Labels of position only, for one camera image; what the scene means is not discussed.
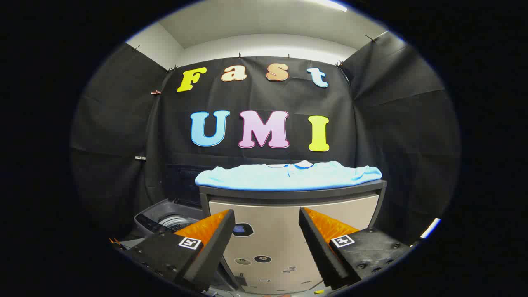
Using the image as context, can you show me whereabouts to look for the beige cabinet with grey top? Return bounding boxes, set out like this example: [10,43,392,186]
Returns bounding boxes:
[199,180,388,295]

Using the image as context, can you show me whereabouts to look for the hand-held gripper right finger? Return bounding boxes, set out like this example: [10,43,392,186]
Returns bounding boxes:
[299,207,413,291]

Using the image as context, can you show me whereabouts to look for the light blue polo shirt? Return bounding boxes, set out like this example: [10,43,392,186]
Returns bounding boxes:
[195,160,382,192]

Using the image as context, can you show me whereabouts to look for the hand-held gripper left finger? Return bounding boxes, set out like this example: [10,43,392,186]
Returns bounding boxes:
[111,209,236,294]

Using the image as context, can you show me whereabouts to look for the black backdrop cloth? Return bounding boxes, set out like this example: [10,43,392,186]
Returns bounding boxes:
[70,31,460,248]

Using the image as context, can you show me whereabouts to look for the white board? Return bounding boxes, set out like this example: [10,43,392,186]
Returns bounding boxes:
[420,218,441,240]

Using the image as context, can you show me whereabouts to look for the grey top-load washing machine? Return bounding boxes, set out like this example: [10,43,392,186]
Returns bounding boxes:
[133,198,246,297]

